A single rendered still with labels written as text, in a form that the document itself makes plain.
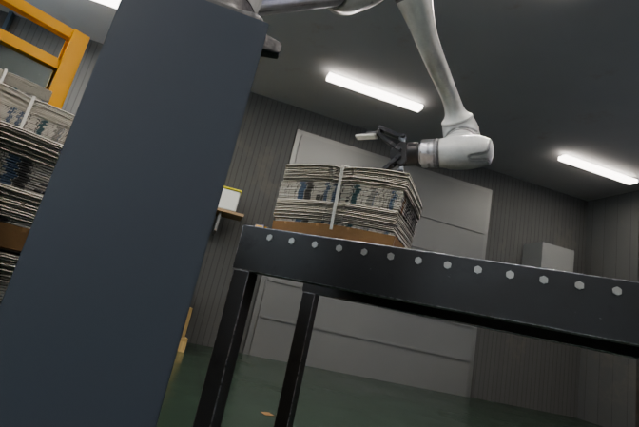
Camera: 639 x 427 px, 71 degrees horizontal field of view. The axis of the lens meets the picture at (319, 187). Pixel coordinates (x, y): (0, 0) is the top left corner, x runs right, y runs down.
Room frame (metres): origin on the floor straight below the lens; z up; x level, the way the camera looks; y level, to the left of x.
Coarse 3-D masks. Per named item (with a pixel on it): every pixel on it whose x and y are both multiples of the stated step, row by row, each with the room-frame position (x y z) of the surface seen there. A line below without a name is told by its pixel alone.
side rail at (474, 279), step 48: (240, 240) 1.22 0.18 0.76; (288, 240) 1.16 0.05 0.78; (336, 240) 1.11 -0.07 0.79; (336, 288) 1.13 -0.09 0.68; (384, 288) 1.05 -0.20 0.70; (432, 288) 1.01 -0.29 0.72; (480, 288) 0.97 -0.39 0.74; (528, 288) 0.94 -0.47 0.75; (576, 288) 0.90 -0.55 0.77; (624, 288) 0.87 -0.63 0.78; (624, 336) 0.87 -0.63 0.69
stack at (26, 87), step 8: (0, 72) 1.70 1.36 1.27; (8, 72) 1.72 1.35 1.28; (0, 80) 1.71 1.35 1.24; (8, 80) 1.73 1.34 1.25; (16, 80) 1.75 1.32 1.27; (24, 80) 1.77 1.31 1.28; (16, 88) 1.75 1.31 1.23; (24, 88) 1.77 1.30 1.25; (32, 88) 1.79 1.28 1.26; (40, 88) 1.81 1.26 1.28; (40, 96) 1.82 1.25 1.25; (48, 96) 1.84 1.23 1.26
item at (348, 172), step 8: (336, 168) 1.26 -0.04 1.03; (344, 168) 1.25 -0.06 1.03; (352, 168) 1.24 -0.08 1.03; (336, 176) 1.25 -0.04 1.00; (344, 176) 1.24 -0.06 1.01; (352, 176) 1.23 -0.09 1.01; (336, 184) 1.25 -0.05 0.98; (344, 184) 1.24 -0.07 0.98; (328, 192) 1.26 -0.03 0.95; (336, 192) 1.25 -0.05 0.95; (344, 192) 1.24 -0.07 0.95; (328, 200) 1.25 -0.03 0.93; (344, 200) 1.24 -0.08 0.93; (328, 208) 1.25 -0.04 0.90; (344, 208) 1.23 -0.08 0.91; (328, 216) 1.25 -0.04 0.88; (336, 216) 1.24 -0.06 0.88; (336, 224) 1.24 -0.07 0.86
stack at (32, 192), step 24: (0, 120) 0.81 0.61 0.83; (0, 144) 0.82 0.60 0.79; (24, 144) 0.85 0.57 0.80; (48, 144) 0.87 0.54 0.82; (0, 168) 0.83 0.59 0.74; (24, 168) 0.86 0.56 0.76; (48, 168) 0.88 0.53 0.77; (0, 192) 0.84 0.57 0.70; (24, 192) 0.86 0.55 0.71; (0, 216) 0.85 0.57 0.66; (24, 216) 0.87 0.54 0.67; (0, 264) 0.87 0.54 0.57; (0, 288) 0.88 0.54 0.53
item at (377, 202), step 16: (368, 176) 1.21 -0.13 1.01; (384, 176) 1.20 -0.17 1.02; (400, 176) 1.18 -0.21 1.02; (352, 192) 1.23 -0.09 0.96; (368, 192) 1.21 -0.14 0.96; (384, 192) 1.19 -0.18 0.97; (400, 192) 1.17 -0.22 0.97; (416, 192) 1.30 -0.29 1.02; (352, 208) 1.22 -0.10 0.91; (368, 208) 1.20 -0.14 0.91; (384, 208) 1.18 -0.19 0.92; (400, 208) 1.19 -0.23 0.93; (416, 208) 1.36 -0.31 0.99; (352, 224) 1.22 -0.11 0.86; (368, 224) 1.20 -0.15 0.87; (384, 224) 1.18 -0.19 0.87; (400, 224) 1.23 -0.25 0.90; (400, 240) 1.25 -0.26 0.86
